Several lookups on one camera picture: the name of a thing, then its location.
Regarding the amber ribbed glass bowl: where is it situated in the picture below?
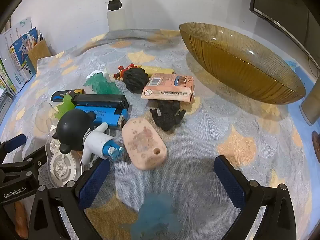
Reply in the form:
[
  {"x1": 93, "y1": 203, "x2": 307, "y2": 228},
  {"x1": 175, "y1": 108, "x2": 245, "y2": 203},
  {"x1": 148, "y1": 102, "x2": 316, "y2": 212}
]
[{"x1": 179, "y1": 22, "x2": 306, "y2": 105}]

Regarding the light green translucent toy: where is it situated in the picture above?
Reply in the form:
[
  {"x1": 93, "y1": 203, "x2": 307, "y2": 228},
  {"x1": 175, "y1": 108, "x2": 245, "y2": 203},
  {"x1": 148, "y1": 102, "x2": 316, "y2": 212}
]
[{"x1": 54, "y1": 95, "x2": 77, "y2": 119}]

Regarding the black white penguin toy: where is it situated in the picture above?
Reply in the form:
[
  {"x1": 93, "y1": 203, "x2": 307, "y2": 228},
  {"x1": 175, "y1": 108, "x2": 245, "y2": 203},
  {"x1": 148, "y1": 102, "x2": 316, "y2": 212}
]
[{"x1": 52, "y1": 109, "x2": 124, "y2": 164}]

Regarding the black lighter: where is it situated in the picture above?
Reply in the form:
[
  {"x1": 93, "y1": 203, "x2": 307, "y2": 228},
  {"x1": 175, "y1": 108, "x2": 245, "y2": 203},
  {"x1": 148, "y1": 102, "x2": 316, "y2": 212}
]
[{"x1": 71, "y1": 94, "x2": 129, "y2": 111}]

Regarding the black gorilla figurine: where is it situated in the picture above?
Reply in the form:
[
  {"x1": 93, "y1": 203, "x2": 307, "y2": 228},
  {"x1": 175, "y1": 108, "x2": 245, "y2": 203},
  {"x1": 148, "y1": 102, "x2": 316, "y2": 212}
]
[{"x1": 149, "y1": 100, "x2": 187, "y2": 131}]

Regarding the cardboard pencil box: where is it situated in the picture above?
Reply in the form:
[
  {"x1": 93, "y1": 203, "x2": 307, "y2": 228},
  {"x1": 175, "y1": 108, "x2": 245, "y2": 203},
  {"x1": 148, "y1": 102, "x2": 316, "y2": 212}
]
[{"x1": 26, "y1": 39, "x2": 53, "y2": 72}]

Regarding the black pipe clamp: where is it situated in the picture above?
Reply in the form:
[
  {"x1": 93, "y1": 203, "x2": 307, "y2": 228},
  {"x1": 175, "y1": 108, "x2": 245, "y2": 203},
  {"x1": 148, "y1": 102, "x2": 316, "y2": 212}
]
[{"x1": 107, "y1": 0, "x2": 122, "y2": 11}]

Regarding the bundle of pencils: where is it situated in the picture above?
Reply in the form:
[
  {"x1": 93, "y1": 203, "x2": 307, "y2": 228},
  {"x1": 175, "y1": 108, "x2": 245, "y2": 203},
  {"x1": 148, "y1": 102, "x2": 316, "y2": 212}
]
[{"x1": 24, "y1": 29, "x2": 44, "y2": 50}]

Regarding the cardboard tube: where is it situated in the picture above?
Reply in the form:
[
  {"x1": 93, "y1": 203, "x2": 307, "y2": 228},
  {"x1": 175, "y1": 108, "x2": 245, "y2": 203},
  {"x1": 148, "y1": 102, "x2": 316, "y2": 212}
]
[{"x1": 299, "y1": 72, "x2": 320, "y2": 126}]

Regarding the white gear toy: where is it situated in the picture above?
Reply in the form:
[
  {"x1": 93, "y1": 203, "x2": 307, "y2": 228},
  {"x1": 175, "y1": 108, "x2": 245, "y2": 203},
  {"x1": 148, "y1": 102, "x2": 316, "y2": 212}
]
[{"x1": 45, "y1": 126, "x2": 83, "y2": 188}]

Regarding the white wall pipe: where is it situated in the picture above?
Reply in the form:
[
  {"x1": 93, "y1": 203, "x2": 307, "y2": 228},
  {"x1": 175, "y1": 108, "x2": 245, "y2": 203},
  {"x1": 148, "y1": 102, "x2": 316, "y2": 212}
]
[{"x1": 106, "y1": 0, "x2": 127, "y2": 33}]

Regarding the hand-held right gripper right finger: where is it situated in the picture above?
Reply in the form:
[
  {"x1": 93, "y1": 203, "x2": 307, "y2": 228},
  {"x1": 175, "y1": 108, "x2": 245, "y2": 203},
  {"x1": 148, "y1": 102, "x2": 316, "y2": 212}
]
[{"x1": 214, "y1": 155, "x2": 304, "y2": 240}]

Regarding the blue lighter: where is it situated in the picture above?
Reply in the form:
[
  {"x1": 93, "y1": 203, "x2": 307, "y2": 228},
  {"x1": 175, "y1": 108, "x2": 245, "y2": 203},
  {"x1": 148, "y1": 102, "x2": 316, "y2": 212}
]
[{"x1": 74, "y1": 106, "x2": 129, "y2": 131}]

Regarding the pink card box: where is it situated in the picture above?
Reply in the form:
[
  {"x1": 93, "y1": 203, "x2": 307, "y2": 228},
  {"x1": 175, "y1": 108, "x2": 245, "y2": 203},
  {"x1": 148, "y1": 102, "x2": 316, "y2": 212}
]
[{"x1": 141, "y1": 73, "x2": 196, "y2": 104}]

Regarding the blue black usb stick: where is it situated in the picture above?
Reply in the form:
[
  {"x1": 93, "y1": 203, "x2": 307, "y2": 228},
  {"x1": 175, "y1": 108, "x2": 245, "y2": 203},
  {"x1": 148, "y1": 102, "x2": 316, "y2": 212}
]
[{"x1": 51, "y1": 89, "x2": 85, "y2": 103}]

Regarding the leaf print tablecloth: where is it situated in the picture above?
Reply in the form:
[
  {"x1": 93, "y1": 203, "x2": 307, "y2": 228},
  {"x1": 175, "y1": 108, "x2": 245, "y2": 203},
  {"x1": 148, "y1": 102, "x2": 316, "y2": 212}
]
[{"x1": 0, "y1": 29, "x2": 305, "y2": 240}]

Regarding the brown round coaster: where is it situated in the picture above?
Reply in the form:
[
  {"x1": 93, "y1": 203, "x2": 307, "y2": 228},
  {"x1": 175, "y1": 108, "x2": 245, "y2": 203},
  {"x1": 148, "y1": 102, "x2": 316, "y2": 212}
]
[{"x1": 311, "y1": 131, "x2": 320, "y2": 162}]

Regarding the black spiky ball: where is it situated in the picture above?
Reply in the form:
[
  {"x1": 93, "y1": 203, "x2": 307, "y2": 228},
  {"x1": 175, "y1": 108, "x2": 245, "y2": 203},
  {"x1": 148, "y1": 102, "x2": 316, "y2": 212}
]
[{"x1": 114, "y1": 64, "x2": 150, "y2": 92}]

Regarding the light blue translucent figurine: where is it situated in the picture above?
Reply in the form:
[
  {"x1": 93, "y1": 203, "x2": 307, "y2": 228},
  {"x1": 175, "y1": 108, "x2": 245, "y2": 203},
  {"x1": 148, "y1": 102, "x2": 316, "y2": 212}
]
[{"x1": 120, "y1": 190, "x2": 183, "y2": 240}]

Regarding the teal translucent toy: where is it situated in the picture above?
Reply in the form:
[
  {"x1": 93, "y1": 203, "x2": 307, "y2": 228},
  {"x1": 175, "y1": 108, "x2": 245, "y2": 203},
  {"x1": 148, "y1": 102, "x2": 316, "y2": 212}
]
[{"x1": 84, "y1": 71, "x2": 121, "y2": 95}]

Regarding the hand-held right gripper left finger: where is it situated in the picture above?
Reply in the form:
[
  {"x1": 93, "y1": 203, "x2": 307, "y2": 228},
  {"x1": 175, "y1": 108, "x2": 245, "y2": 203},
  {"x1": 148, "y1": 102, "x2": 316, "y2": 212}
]
[{"x1": 29, "y1": 158, "x2": 111, "y2": 240}]

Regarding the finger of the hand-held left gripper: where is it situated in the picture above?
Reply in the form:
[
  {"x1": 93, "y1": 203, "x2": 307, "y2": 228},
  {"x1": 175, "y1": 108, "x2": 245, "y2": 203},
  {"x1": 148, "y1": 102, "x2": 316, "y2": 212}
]
[
  {"x1": 0, "y1": 134, "x2": 27, "y2": 166},
  {"x1": 14, "y1": 148, "x2": 48, "y2": 175}
]

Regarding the person's left hand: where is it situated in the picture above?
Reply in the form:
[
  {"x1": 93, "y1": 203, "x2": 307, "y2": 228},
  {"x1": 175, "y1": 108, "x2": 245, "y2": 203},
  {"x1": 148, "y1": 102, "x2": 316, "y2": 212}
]
[{"x1": 14, "y1": 200, "x2": 29, "y2": 237}]

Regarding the yellow tube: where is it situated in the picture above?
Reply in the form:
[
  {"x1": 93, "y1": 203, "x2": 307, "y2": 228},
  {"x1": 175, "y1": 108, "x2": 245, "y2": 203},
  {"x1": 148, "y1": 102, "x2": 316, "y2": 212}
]
[{"x1": 141, "y1": 66, "x2": 175, "y2": 75}]

